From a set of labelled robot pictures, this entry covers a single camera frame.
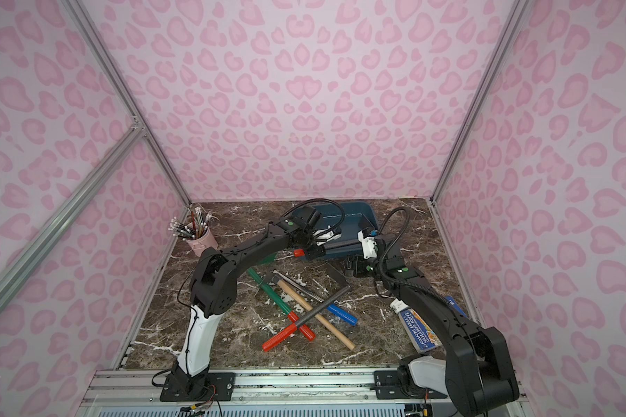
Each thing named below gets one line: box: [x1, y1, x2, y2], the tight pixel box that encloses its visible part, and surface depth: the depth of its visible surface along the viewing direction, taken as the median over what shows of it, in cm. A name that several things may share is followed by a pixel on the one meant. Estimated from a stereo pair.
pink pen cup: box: [186, 227, 219, 258], surface depth 97 cm
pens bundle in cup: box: [167, 206, 213, 241], surface depth 92 cm
